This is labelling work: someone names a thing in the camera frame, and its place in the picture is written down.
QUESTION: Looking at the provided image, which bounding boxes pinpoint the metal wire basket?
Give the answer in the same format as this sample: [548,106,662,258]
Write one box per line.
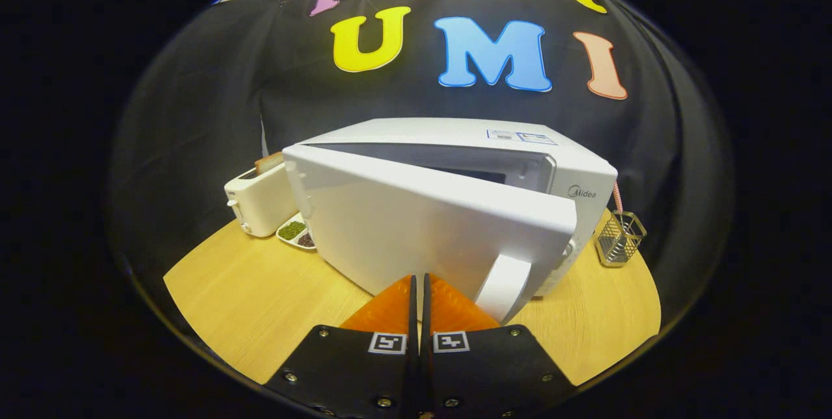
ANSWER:
[594,211,647,268]

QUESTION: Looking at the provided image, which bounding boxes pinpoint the white divided bean tray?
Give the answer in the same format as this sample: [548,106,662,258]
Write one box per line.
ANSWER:
[276,212,317,251]

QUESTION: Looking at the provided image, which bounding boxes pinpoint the white microwave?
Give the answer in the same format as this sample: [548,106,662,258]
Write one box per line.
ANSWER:
[281,118,618,325]

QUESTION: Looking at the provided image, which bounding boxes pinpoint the brown toast slice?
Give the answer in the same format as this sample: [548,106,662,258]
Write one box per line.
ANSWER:
[255,151,285,175]

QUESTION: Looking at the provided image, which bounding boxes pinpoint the white toaster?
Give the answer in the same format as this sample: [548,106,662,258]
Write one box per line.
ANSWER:
[224,160,300,238]

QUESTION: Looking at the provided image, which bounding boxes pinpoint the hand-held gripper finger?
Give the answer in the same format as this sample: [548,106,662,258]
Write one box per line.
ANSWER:
[422,273,579,418]
[263,274,420,418]

